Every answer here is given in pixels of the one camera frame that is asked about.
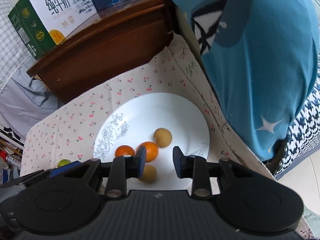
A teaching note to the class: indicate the white patterned plate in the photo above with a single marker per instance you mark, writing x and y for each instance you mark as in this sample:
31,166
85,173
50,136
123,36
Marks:
155,115

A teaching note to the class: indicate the cherry print cloth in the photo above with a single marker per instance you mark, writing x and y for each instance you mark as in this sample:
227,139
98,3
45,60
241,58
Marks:
75,130

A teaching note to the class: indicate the brown wooden nightstand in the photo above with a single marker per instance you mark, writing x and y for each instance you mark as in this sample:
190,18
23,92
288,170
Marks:
100,55

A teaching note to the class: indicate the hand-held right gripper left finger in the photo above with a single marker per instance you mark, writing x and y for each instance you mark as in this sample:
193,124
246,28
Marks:
141,161

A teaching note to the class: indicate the green and white milk carton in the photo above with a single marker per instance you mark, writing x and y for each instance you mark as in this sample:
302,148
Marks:
47,17

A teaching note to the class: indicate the houndstooth patterned cloth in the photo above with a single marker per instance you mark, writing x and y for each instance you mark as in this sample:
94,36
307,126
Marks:
305,125

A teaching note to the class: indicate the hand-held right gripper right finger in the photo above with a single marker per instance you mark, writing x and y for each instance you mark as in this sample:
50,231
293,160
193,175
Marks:
177,161

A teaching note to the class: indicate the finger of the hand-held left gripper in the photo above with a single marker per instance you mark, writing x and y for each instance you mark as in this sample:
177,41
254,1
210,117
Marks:
62,169

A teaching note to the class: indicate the light blue striped shirt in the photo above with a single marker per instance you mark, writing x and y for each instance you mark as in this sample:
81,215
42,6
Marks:
27,100

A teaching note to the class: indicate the grey checkered cloth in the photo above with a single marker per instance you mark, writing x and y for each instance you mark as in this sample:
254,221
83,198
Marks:
10,55

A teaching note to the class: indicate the pile of assorted clutter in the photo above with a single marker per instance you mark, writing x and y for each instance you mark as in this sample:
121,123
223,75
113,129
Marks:
8,152

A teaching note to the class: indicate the green tomato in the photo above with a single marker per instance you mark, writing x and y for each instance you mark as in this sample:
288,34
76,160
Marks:
63,163

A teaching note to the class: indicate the orange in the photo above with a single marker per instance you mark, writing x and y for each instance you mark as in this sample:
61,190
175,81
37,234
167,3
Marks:
124,151
151,151

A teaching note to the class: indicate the brown round fruit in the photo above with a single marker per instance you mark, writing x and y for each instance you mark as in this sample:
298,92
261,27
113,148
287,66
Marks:
163,137
149,173

